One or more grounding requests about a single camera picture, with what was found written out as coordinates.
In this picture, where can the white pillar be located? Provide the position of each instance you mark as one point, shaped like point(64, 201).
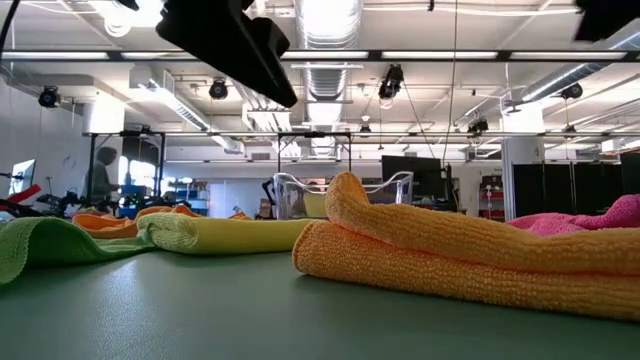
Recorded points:
point(522, 165)

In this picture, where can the silver ceiling duct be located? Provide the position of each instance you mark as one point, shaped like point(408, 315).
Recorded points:
point(327, 80)

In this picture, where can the light orange microfiber towel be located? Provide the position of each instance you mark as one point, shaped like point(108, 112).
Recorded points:
point(450, 260)

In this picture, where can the slanted silver duct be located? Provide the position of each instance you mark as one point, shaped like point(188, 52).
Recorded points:
point(565, 80)

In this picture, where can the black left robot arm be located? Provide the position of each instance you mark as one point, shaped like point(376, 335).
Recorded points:
point(127, 4)

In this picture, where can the black ceiling camera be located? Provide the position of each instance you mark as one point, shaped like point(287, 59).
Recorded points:
point(391, 82)
point(49, 97)
point(218, 90)
point(478, 126)
point(572, 91)

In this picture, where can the person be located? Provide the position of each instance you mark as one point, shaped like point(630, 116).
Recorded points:
point(101, 175)

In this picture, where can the green microfiber towel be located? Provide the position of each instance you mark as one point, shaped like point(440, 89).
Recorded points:
point(50, 245)

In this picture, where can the white lit monitor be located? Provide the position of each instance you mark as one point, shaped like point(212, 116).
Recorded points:
point(22, 176)

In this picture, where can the yellow microfiber towel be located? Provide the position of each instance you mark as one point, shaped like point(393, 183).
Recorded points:
point(225, 235)

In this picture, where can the clear plastic bin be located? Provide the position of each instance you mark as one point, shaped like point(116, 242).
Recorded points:
point(290, 200)

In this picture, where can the black screen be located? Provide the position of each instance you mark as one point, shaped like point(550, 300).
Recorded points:
point(410, 172)

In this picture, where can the tall black rig frame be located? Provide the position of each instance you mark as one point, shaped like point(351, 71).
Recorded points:
point(91, 165)

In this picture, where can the pink microfiber towel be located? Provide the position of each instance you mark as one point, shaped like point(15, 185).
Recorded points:
point(575, 222)

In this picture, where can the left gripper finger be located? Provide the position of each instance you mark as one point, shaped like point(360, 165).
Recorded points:
point(272, 77)

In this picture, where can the red storage shelf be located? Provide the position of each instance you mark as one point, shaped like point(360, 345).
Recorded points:
point(491, 197)

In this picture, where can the deep orange microfiber towel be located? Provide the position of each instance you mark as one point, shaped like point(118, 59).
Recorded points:
point(115, 225)

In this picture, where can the neighbouring black robot arm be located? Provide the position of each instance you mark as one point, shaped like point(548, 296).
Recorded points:
point(65, 201)

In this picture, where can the green table mat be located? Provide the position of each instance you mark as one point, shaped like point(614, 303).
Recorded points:
point(200, 310)

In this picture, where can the small black rig frame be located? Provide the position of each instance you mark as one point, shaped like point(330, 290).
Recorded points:
point(315, 134)

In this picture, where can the red robot arm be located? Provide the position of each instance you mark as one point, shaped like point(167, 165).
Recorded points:
point(27, 194)

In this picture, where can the black partition panels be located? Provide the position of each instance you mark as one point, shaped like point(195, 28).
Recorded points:
point(565, 192)

